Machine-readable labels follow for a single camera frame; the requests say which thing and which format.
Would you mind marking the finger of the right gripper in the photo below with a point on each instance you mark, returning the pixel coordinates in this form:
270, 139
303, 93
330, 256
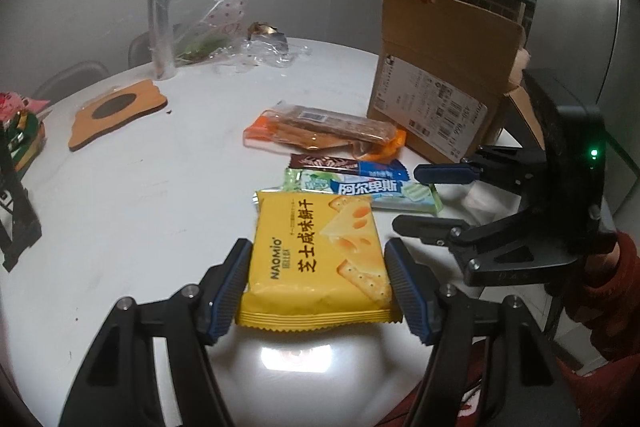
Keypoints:
450, 231
450, 174

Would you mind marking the black phone stand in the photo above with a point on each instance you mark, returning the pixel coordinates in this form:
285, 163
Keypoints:
25, 225

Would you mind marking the grey chair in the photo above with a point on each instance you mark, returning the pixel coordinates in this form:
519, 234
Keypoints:
71, 80
139, 51

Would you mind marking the green candy pack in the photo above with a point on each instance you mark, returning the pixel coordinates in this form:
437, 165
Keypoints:
26, 137

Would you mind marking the brown blue chocolate bar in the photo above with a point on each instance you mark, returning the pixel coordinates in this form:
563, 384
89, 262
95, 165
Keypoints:
394, 170

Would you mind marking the pink red snack bag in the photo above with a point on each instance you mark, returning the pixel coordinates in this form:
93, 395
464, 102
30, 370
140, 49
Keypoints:
12, 103

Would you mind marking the tall clear plastic tube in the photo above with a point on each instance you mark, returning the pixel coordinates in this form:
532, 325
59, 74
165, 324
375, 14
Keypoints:
161, 38

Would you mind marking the clear granola bar pack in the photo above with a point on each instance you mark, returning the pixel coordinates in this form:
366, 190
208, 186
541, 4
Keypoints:
324, 121

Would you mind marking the brown cardboard box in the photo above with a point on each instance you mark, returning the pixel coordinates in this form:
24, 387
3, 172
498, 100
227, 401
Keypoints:
448, 72

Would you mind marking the clear dotted plastic bag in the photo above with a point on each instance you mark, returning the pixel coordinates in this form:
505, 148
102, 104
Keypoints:
218, 29

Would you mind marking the wooden toast-shaped coaster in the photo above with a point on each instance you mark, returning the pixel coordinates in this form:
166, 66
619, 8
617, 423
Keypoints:
115, 110

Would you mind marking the crumpled clear wrapper gold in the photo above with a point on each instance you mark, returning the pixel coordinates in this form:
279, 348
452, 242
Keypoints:
263, 45

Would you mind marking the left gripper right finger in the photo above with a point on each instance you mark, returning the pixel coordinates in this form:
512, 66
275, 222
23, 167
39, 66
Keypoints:
521, 384

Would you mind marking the right red sleeve forearm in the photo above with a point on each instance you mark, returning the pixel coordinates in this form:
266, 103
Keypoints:
609, 396

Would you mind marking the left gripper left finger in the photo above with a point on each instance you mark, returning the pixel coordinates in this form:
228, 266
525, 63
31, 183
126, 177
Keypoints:
116, 384

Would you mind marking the orange clear snack bag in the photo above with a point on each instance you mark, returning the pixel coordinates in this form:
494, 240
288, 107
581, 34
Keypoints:
262, 134

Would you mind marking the yellow cheese cracker pack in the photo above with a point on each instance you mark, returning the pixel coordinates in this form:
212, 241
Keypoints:
317, 263

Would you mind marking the green white wafer bar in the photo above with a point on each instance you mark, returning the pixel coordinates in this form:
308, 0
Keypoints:
384, 194

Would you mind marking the person's right hand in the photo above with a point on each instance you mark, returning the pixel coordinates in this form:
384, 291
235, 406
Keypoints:
599, 269

